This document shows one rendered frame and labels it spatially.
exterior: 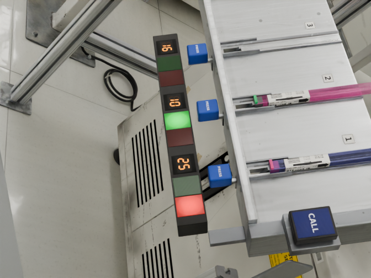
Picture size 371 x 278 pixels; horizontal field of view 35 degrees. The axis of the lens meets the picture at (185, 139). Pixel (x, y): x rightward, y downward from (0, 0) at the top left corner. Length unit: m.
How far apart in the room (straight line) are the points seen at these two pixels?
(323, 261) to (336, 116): 0.31
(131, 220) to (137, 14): 0.96
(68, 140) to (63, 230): 0.28
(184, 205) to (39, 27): 1.15
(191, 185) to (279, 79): 0.22
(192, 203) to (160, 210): 0.64
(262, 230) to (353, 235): 0.12
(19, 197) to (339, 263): 0.77
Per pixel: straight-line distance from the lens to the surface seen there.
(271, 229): 0.74
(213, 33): 0.91
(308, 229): 0.71
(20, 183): 1.49
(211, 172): 0.78
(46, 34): 1.83
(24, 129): 1.58
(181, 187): 0.79
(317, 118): 0.85
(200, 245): 1.28
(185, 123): 0.85
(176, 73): 0.91
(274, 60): 0.91
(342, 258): 1.10
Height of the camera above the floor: 1.14
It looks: 35 degrees down
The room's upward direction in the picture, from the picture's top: 53 degrees clockwise
